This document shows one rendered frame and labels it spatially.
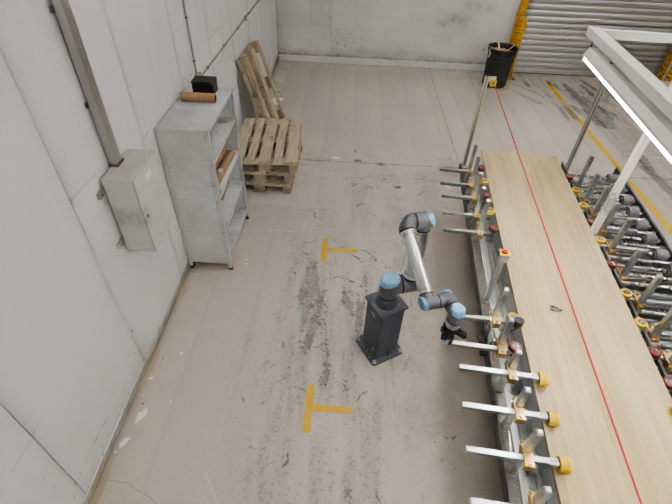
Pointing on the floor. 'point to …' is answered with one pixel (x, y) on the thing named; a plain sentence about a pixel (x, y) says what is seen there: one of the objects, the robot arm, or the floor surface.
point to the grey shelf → (212, 218)
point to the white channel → (658, 93)
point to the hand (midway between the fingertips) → (447, 344)
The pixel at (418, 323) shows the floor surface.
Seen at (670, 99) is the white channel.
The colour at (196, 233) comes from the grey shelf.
